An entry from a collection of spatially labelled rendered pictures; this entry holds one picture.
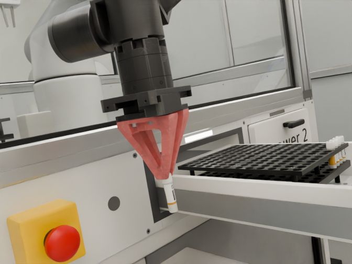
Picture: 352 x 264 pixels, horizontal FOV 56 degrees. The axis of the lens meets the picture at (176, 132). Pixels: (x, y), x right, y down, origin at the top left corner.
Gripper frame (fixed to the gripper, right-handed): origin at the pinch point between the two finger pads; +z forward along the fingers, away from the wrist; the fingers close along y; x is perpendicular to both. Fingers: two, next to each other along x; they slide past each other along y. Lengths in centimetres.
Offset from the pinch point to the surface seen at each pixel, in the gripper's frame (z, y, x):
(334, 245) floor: 97, -172, 11
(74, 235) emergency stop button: 5.3, 5.6, -9.9
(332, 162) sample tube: 6.2, -21.8, 17.4
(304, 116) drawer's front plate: 4, -66, 11
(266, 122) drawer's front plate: 2.0, -47.2, 3.9
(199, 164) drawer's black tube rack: 3.9, -18.4, -3.0
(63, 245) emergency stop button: 5.9, 7.1, -10.3
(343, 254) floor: 97, -162, 15
